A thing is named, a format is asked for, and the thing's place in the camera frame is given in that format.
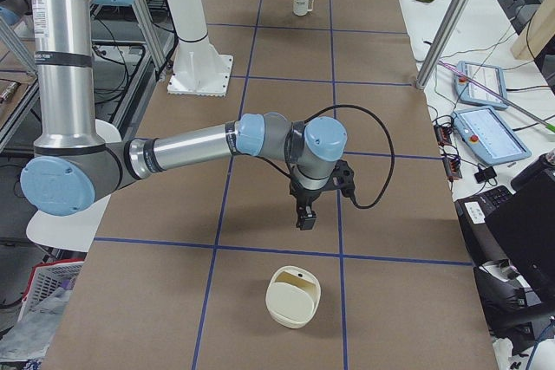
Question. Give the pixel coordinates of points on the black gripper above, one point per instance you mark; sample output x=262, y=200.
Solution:
x=304, y=197

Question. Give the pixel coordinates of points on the white ceramic mug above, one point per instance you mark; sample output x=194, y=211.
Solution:
x=302, y=7

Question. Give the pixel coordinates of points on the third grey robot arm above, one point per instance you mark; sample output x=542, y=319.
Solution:
x=15, y=11

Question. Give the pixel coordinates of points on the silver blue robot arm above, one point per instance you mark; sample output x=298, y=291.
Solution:
x=74, y=166

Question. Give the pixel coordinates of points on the cream white ceramic bowl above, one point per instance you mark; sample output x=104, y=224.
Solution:
x=292, y=296

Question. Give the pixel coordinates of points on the black box with label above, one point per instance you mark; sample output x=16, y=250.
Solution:
x=481, y=245

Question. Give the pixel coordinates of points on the black computer keyboard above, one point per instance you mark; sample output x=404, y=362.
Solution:
x=495, y=197

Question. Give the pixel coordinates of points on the near blue teach pendant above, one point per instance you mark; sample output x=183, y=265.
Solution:
x=488, y=136

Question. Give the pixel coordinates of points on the blue teach pendant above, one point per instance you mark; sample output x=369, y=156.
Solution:
x=489, y=76
x=488, y=136

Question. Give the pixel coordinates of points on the white plastic chair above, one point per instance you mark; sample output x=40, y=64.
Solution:
x=74, y=232

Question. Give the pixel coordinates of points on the far blue teach pendant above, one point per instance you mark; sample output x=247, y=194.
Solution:
x=489, y=76

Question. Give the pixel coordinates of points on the white laundry basket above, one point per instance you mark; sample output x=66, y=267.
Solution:
x=45, y=278

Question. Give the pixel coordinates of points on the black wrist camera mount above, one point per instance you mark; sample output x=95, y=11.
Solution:
x=342, y=179

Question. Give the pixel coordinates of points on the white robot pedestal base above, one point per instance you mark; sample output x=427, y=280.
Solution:
x=198, y=68

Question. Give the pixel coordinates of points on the aluminium frame post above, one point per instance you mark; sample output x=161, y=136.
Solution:
x=443, y=34

